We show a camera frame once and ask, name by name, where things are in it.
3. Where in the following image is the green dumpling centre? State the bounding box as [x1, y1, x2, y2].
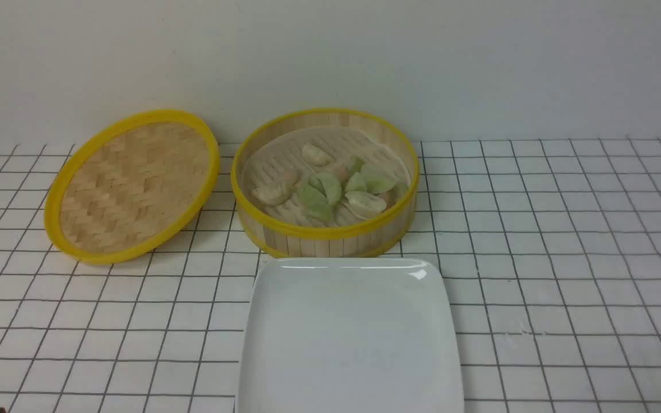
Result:
[308, 172, 344, 207]

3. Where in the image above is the small green dumpling back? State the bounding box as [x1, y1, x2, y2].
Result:
[346, 156, 365, 175]

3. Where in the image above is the light green dumpling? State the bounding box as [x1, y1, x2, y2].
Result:
[344, 172, 369, 193]

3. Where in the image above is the pale white dumpling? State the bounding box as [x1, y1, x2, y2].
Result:
[251, 181, 295, 207]

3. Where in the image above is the bamboo steamer basket yellow rim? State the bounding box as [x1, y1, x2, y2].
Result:
[231, 108, 420, 257]

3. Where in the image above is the white square plate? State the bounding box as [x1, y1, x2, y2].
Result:
[235, 257, 465, 412]

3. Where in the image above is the green dumpling right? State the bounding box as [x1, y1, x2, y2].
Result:
[360, 164, 398, 195]

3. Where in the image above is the white dumpling at back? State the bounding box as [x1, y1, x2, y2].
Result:
[301, 143, 333, 166]

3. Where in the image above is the green dumpling front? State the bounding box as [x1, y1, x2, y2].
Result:
[296, 183, 334, 223]

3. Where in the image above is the bamboo steamer lid yellow rim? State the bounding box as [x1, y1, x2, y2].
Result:
[44, 110, 220, 265]

